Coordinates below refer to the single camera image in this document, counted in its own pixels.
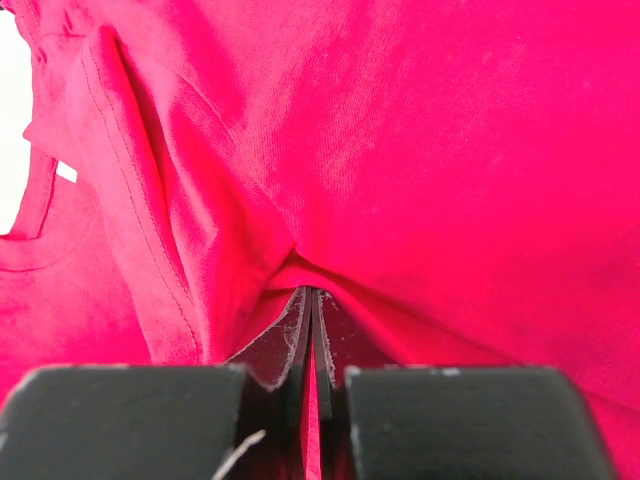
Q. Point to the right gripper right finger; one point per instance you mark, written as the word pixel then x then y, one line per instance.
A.
pixel 380 420

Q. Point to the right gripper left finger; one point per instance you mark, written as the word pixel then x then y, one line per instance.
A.
pixel 238 420

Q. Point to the magenta t shirt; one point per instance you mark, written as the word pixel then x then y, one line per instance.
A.
pixel 461 176

